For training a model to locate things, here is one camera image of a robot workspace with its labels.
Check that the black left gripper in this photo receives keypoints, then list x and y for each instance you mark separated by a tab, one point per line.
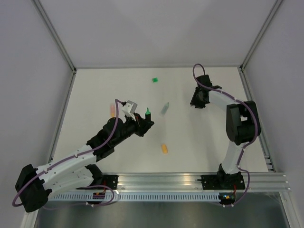
142	127

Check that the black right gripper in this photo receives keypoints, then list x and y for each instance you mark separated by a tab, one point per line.
194	101

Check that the dark green highlighter pen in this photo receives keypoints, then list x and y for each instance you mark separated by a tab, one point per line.
148	116

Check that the translucent green highlighter pen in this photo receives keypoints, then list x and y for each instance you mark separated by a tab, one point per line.
164	109

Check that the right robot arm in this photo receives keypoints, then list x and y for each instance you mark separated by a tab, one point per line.
242	129

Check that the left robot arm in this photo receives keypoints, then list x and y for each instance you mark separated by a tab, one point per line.
35	186

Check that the orange pen cap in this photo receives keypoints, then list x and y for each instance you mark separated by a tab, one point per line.
164	148

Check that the orange highlighter pen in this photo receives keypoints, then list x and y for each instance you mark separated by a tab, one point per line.
112	110

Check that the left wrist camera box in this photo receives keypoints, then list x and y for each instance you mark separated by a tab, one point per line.
129	109

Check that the white slotted cable duct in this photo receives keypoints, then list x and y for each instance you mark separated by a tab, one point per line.
138	196

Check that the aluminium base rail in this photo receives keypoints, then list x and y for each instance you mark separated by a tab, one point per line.
254	182

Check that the right aluminium frame post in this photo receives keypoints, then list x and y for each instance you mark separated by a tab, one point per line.
272	13

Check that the aluminium frame post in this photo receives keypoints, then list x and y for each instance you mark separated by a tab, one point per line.
53	33
272	13

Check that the left aluminium frame post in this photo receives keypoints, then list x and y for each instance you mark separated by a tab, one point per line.
53	33

